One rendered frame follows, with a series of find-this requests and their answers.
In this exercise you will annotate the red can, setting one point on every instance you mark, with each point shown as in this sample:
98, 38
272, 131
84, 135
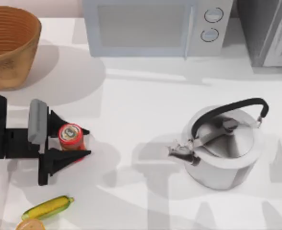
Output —
70, 135

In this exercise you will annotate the pale grey rounded box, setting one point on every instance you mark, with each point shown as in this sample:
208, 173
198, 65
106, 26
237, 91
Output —
37, 122

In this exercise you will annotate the yellow corn cob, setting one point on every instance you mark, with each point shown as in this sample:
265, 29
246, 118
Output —
47, 208

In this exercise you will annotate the brown woven basket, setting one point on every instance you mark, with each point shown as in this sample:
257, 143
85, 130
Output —
10, 48

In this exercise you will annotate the microwave oven door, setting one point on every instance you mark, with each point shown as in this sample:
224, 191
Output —
138, 26

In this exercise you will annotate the pale microwave oven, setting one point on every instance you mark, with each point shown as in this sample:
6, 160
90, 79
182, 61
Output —
155, 28

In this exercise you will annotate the microwave knob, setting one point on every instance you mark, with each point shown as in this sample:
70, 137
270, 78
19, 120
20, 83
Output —
209, 35
214, 14

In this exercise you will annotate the pale grey cabinet door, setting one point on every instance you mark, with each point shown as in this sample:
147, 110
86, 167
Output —
281, 36

